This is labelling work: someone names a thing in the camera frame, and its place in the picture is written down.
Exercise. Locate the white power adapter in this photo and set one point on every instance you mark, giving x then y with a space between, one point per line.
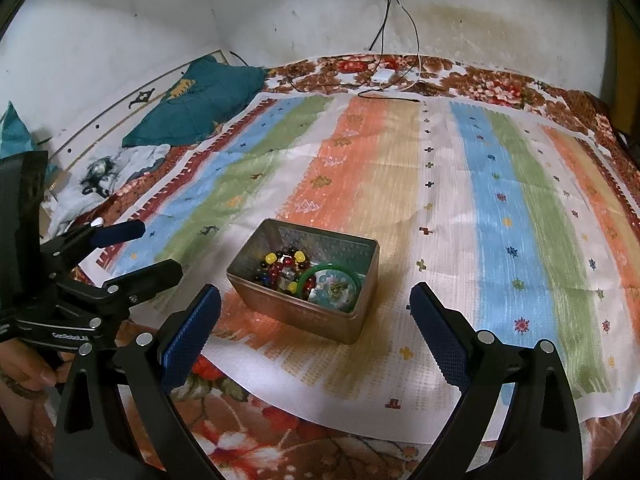
385 76

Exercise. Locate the metal tin box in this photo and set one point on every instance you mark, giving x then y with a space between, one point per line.
300 320

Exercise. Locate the person's left forearm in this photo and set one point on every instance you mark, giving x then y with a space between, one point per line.
17 412

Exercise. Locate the white crumpled cloth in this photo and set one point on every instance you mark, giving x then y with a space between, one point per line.
140 160

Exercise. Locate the teal pillow with yellow print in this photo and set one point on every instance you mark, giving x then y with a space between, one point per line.
200 100

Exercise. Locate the person's left hand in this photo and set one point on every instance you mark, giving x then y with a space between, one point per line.
30 367

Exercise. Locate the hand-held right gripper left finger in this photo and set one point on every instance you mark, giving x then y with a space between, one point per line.
190 337

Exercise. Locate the striped woven mat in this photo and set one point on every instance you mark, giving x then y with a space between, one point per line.
475 200

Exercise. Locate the green bangle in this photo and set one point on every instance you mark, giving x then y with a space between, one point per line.
304 280

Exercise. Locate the plain teal pillow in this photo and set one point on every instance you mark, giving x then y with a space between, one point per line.
15 130

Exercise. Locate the dark beaded wristband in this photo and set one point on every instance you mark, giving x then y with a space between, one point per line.
22 391

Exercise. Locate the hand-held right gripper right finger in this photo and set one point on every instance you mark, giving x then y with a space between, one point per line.
442 332

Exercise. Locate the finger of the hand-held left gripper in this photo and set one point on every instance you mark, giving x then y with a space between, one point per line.
155 275
120 232

